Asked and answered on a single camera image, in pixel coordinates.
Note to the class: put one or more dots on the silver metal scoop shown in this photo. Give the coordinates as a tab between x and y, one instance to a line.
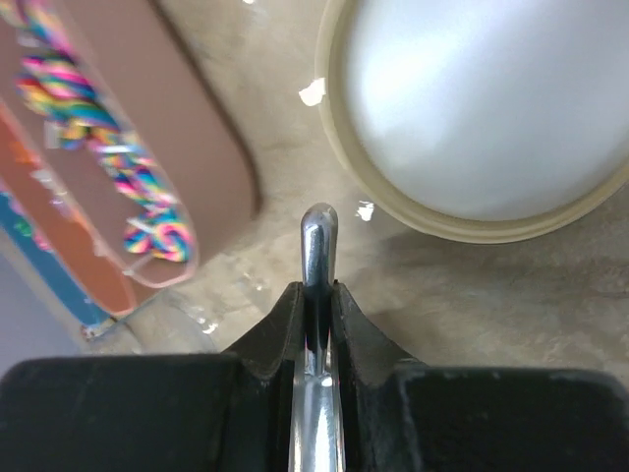
317	439

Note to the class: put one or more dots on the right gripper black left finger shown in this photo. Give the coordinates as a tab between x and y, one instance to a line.
178	412

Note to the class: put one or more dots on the pink tray of lollipops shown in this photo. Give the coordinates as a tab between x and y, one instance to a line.
125	134

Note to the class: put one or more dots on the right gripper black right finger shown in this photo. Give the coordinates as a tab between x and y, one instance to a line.
401	414

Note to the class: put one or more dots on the round cream jar lid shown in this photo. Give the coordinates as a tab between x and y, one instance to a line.
483	122

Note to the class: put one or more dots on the orange tray of gummy stars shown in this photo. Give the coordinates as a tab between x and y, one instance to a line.
72	246

